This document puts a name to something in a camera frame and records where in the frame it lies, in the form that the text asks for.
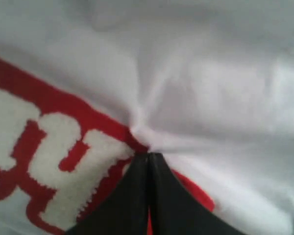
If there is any white t-shirt with red lettering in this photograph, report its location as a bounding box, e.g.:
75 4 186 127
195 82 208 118
0 0 294 235

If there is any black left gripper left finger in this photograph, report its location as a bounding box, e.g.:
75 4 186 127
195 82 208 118
65 153 148 235

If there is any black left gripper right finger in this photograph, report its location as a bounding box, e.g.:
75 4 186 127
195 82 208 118
148 153 242 235

